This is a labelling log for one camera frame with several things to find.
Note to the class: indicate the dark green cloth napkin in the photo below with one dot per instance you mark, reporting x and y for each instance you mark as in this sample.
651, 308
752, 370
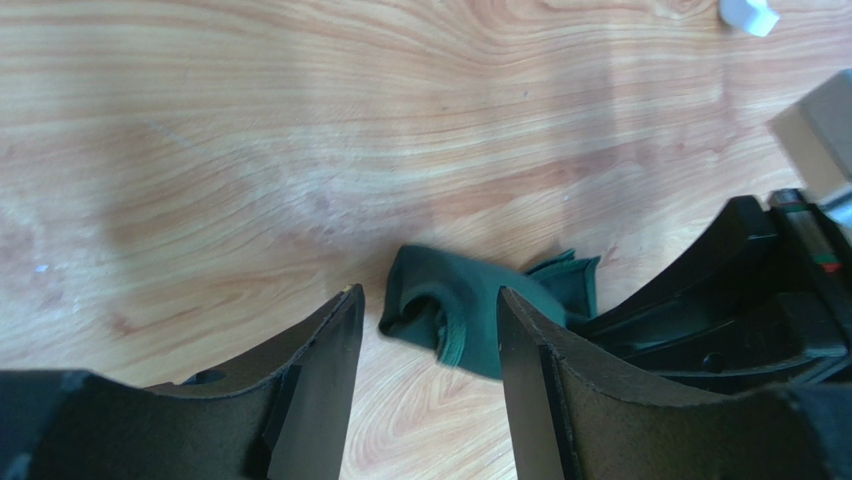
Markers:
447, 303

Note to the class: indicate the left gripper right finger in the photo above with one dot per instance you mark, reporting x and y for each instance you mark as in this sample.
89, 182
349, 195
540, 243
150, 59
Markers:
578, 412

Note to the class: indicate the right white rack foot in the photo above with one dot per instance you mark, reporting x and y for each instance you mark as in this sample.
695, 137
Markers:
754, 17

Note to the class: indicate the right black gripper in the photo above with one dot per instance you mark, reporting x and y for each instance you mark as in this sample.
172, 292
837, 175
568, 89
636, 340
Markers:
724, 344

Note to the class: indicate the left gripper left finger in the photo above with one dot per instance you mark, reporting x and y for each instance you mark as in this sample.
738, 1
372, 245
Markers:
277, 411

